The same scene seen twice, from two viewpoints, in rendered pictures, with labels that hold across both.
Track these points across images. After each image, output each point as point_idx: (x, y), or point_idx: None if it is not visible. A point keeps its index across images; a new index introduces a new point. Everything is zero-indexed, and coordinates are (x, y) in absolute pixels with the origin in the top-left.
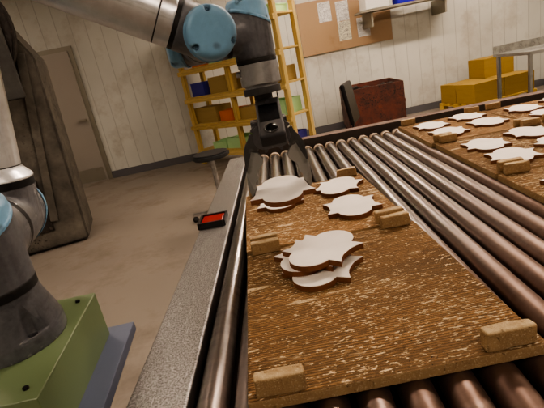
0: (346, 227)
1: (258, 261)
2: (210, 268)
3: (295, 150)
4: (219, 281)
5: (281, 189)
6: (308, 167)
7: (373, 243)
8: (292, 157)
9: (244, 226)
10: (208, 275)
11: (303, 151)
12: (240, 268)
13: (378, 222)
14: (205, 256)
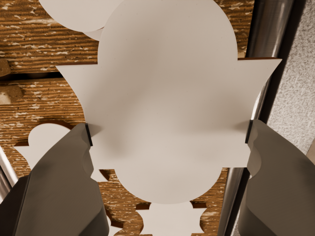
0: (72, 95)
1: (230, 19)
2: (302, 67)
3: (50, 221)
4: (288, 33)
5: (168, 104)
6: (47, 151)
7: (18, 8)
8: (84, 191)
9: (226, 182)
10: (311, 40)
11: (14, 208)
12: (255, 48)
13: (14, 85)
14: (299, 114)
